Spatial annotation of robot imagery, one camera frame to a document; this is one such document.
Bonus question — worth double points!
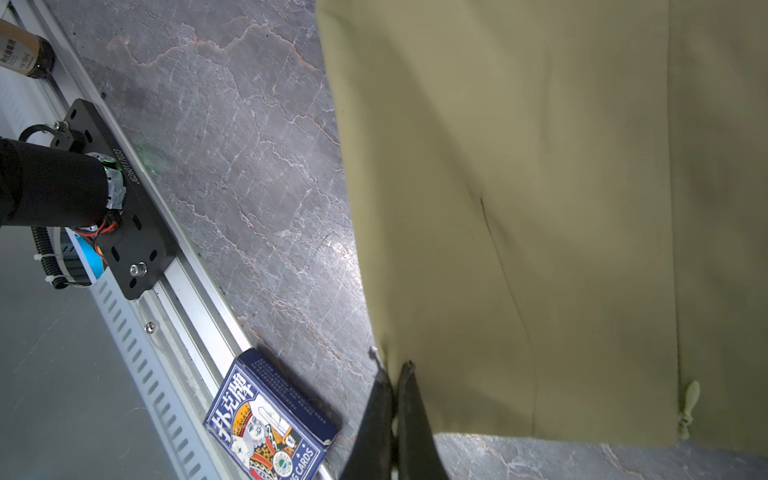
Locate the white slotted cable duct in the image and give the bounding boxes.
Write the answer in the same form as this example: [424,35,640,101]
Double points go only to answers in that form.
[0,71,241,480]

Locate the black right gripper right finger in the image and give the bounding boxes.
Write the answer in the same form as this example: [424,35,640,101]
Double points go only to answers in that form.
[397,362,448,480]

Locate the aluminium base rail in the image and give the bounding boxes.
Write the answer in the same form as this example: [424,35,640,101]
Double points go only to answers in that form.
[11,0,337,480]

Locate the olive khaki skirt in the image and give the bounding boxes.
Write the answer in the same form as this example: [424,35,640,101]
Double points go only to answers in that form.
[315,1,767,455]

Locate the blue patterned card box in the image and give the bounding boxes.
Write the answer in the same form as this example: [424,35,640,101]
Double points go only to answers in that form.
[203,348,339,480]

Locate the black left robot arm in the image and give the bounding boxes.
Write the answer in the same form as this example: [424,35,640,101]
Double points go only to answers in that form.
[1,138,127,227]

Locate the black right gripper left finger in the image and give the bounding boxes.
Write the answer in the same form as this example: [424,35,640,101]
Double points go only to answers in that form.
[339,369,395,480]

